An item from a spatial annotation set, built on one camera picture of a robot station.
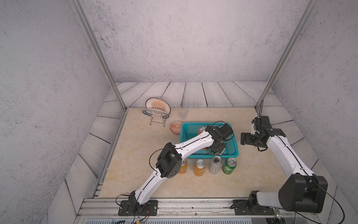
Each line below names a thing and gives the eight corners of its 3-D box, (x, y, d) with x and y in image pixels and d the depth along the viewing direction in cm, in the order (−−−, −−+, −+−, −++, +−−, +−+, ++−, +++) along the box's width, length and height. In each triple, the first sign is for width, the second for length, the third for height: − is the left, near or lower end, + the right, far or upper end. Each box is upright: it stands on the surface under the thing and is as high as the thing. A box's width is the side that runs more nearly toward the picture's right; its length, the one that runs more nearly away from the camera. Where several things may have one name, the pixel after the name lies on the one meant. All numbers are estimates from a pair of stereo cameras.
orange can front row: (193, 176, 85) (194, 169, 77) (193, 166, 89) (194, 158, 81) (204, 176, 85) (206, 169, 77) (203, 166, 89) (205, 158, 81)
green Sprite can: (223, 174, 87) (227, 167, 78) (221, 166, 90) (225, 157, 81) (232, 174, 87) (237, 167, 78) (230, 166, 90) (235, 157, 81)
